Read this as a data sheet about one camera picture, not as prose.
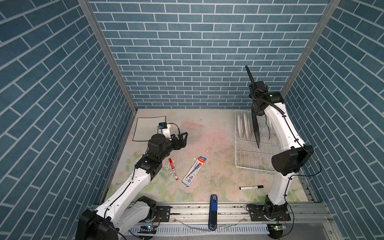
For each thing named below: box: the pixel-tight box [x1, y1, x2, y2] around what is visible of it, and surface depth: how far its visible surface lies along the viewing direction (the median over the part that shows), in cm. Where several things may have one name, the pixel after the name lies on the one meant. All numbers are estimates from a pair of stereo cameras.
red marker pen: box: [168, 158, 179, 181], surface depth 90 cm
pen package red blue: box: [181, 156, 207, 187], surface depth 88 cm
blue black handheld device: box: [208, 194, 218, 231], surface depth 75 cm
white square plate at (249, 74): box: [245, 65, 255, 84], surface depth 71 cm
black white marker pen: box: [239, 185, 264, 190], surface depth 84 cm
